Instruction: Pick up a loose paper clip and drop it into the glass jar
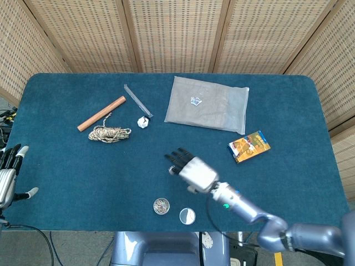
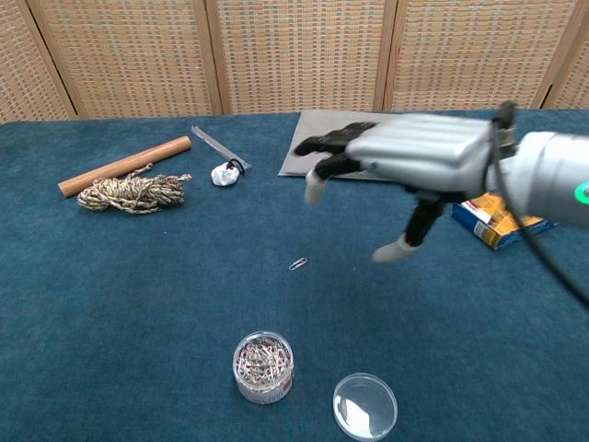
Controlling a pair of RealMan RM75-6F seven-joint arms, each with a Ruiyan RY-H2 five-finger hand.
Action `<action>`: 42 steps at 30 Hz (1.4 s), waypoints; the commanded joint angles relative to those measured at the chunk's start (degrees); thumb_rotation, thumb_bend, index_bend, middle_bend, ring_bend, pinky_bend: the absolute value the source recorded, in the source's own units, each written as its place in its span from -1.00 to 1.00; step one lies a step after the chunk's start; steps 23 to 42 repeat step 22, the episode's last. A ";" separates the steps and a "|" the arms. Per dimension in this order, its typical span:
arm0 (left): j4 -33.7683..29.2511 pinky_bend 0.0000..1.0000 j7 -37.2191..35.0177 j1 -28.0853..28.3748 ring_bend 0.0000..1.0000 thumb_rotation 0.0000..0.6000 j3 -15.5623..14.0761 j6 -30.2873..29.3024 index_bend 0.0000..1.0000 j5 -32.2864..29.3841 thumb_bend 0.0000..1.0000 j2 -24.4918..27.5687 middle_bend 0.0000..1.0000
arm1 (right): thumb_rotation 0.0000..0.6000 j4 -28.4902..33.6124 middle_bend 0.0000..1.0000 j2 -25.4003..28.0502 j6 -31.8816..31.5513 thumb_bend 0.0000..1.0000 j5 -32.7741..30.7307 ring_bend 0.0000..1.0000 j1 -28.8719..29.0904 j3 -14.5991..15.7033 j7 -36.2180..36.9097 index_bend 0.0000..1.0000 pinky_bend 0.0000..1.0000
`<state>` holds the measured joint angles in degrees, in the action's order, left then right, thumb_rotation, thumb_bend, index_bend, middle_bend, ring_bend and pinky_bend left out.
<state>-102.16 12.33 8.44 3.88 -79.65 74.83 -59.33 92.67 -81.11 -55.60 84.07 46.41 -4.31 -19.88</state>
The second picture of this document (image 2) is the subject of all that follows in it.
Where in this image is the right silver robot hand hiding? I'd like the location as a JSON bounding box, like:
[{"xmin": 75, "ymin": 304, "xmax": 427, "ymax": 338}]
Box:
[{"xmin": 294, "ymin": 112, "xmax": 502, "ymax": 263}]

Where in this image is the blue yellow carton box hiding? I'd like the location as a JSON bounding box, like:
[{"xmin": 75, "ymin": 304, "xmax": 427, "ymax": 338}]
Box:
[{"xmin": 451, "ymin": 192, "xmax": 560, "ymax": 251}]

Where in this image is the clear bag with grey cloth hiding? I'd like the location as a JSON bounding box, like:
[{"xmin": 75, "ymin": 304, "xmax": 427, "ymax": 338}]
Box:
[{"xmin": 278, "ymin": 110, "xmax": 415, "ymax": 181}]

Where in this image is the woven folding screen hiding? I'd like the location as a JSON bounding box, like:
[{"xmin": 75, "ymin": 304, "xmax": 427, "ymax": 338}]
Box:
[{"xmin": 0, "ymin": 0, "xmax": 589, "ymax": 124}]

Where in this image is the clear plastic strip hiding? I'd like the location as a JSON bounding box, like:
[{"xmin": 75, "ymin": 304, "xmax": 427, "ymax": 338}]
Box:
[{"xmin": 191, "ymin": 124, "xmax": 253, "ymax": 170}]

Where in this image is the clear round plastic lid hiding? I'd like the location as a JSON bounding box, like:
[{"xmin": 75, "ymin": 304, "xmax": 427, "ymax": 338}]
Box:
[{"xmin": 332, "ymin": 372, "xmax": 398, "ymax": 442}]

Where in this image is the clear jar of paperclips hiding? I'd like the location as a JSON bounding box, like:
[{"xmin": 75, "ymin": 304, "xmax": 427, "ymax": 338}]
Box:
[{"xmin": 232, "ymin": 330, "xmax": 295, "ymax": 406}]

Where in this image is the wooden dowel rod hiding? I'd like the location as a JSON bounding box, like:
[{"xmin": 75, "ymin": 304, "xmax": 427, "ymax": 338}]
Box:
[{"xmin": 57, "ymin": 135, "xmax": 192, "ymax": 199}]

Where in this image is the teal felt table cover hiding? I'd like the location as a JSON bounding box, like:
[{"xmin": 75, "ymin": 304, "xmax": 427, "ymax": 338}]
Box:
[{"xmin": 0, "ymin": 109, "xmax": 589, "ymax": 442}]

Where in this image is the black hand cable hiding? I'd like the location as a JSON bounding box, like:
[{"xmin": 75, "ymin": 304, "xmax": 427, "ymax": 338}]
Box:
[{"xmin": 487, "ymin": 100, "xmax": 589, "ymax": 309}]

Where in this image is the coiled jute rope bundle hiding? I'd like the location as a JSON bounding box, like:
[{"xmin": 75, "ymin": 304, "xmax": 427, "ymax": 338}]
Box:
[{"xmin": 76, "ymin": 163, "xmax": 193, "ymax": 215}]

